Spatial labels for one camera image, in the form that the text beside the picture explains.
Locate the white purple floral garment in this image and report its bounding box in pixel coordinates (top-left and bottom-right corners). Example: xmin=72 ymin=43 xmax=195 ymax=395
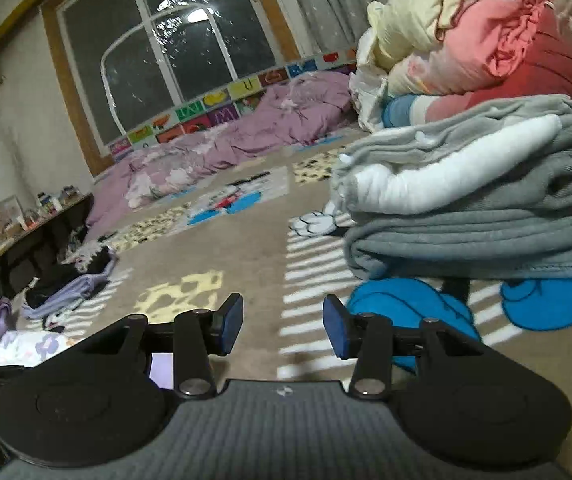
xmin=0 ymin=330 xmax=76 ymax=367

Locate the beige cartoon carpet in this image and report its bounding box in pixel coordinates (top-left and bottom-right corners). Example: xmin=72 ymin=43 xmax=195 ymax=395
xmin=15 ymin=129 xmax=572 ymax=480

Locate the grey folded blanket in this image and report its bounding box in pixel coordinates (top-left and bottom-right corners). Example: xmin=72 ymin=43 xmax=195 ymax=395
xmin=330 ymin=94 xmax=572 ymax=280

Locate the dark low side table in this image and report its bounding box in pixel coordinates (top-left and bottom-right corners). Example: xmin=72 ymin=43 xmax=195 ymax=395
xmin=0 ymin=194 xmax=94 ymax=298

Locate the purple floral quilt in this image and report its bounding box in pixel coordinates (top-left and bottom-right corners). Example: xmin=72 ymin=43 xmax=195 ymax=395
xmin=86 ymin=70 xmax=355 ymax=240

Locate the colourful alphabet foam border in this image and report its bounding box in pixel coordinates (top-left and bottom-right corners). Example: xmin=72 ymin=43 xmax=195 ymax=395
xmin=107 ymin=47 xmax=356 ymax=162

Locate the wood framed window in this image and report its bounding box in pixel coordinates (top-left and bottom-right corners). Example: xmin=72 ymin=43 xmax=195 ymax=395
xmin=41 ymin=0 xmax=300 ymax=174

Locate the yellow pink bedding pile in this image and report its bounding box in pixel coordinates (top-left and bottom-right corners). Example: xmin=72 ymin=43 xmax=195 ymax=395
xmin=349 ymin=0 xmax=572 ymax=132

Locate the white curved tube frame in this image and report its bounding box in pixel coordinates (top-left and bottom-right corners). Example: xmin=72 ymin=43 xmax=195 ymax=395
xmin=100 ymin=2 xmax=238 ymax=136

